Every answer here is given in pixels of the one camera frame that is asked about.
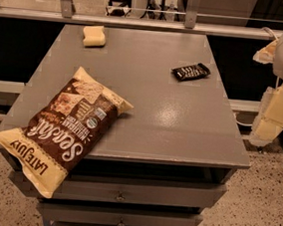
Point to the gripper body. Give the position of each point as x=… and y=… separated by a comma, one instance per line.
x=269, y=120

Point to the black rxbar chocolate bar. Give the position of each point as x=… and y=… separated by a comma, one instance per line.
x=192, y=72

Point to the grey drawer cabinet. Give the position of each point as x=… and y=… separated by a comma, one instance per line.
x=162, y=162

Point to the black office chair base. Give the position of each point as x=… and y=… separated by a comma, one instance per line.
x=119, y=8

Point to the yellow sponge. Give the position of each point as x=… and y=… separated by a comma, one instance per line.
x=94, y=36

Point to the Late July tortilla chips bag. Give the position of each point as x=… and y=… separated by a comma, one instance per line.
x=64, y=131

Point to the metal railing frame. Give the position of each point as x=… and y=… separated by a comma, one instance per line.
x=261, y=19

